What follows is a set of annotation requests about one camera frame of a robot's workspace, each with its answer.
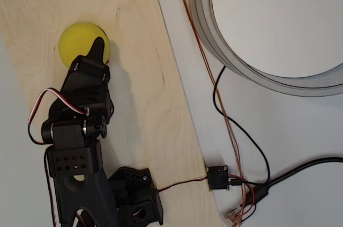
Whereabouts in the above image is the yellow foam disc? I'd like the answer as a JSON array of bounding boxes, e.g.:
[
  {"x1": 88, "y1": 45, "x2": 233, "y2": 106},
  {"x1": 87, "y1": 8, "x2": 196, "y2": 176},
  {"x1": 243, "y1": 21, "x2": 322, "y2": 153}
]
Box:
[{"x1": 58, "y1": 22, "x2": 111, "y2": 70}]

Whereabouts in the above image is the light plywood board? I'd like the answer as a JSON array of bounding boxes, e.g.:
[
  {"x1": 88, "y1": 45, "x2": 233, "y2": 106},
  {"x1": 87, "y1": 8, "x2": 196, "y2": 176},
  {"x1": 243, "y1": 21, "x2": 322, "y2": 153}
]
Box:
[{"x1": 0, "y1": 0, "x2": 223, "y2": 227}]

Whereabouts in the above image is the small black controller board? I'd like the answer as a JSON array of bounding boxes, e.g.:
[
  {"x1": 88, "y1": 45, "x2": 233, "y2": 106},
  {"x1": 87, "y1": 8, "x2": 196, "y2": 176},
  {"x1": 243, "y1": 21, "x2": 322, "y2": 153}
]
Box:
[{"x1": 205, "y1": 165, "x2": 230, "y2": 192}]

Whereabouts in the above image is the white plug connector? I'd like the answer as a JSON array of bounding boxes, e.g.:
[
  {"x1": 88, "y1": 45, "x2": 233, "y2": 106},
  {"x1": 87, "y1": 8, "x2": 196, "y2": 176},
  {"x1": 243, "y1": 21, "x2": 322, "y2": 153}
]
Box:
[{"x1": 223, "y1": 207, "x2": 243, "y2": 227}]

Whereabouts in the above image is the wrist servo cable loop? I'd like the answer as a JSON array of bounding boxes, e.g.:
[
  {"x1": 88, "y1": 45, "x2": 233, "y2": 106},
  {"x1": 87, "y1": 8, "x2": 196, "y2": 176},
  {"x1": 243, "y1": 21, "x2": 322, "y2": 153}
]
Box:
[{"x1": 27, "y1": 88, "x2": 90, "y2": 145}]

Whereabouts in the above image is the thin orange wire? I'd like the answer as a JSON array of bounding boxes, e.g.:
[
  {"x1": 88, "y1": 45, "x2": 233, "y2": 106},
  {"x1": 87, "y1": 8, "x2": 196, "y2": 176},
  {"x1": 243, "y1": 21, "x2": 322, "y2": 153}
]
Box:
[
  {"x1": 173, "y1": 0, "x2": 246, "y2": 224},
  {"x1": 199, "y1": 47, "x2": 249, "y2": 222}
]

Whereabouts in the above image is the large grey round ring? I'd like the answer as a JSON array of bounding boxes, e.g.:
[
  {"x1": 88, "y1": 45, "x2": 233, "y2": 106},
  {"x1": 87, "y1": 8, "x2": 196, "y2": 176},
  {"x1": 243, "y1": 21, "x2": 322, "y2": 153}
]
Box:
[{"x1": 188, "y1": 0, "x2": 343, "y2": 98}]

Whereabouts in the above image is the red black arm side cable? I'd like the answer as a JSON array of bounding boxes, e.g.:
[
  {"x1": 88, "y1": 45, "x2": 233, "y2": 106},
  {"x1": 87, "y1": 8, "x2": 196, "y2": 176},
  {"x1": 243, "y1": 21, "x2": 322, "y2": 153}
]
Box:
[{"x1": 43, "y1": 148, "x2": 59, "y2": 226}]

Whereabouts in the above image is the white red black base cable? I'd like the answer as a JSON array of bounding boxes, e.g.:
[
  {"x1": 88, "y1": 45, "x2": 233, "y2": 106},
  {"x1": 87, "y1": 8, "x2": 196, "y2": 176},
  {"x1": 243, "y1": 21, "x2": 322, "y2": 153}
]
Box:
[{"x1": 157, "y1": 174, "x2": 210, "y2": 193}]

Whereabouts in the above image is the thin black cable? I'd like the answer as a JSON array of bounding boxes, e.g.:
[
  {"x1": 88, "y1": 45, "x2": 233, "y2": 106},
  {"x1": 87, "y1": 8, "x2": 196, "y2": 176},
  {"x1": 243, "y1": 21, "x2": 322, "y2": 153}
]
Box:
[{"x1": 213, "y1": 65, "x2": 271, "y2": 186}]

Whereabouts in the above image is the thin red wire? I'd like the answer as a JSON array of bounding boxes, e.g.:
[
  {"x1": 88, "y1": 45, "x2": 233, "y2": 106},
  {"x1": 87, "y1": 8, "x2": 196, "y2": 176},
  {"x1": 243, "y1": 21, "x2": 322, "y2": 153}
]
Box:
[{"x1": 227, "y1": 174, "x2": 259, "y2": 213}]

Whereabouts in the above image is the thick black cable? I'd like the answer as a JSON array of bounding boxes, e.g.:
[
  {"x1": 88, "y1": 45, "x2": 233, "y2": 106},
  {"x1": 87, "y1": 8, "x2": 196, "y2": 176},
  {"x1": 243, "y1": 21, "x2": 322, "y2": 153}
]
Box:
[{"x1": 240, "y1": 157, "x2": 343, "y2": 209}]

